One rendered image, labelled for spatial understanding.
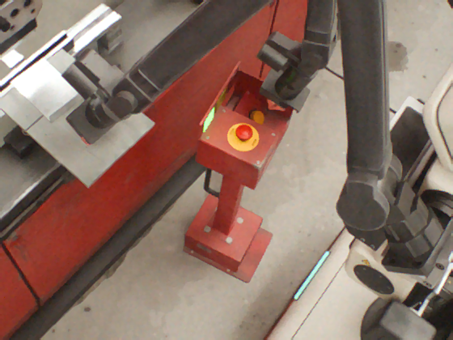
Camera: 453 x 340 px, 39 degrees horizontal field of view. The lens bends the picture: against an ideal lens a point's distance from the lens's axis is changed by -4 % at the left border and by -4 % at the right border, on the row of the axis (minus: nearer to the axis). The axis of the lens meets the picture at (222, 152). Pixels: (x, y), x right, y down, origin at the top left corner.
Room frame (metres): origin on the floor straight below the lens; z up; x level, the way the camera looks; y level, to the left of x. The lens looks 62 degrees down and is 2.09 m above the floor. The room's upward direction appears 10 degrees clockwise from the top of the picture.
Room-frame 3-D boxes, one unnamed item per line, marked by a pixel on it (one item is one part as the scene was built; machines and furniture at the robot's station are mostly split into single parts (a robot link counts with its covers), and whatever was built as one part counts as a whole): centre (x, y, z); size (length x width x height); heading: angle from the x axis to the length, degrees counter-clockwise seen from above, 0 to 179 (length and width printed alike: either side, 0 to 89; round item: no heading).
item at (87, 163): (0.62, 0.30, 1.00); 0.26 x 0.18 x 0.01; 59
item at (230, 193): (0.80, -0.04, 0.39); 0.05 x 0.05 x 0.54; 72
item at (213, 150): (0.80, -0.04, 0.75); 0.20 x 0.16 x 0.18; 162
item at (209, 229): (0.80, -0.04, 0.13); 0.10 x 0.10 x 0.01; 72
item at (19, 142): (0.70, 0.35, 0.89); 0.30 x 0.05 x 0.03; 149
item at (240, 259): (0.79, -0.07, 0.06); 0.25 x 0.20 x 0.12; 72
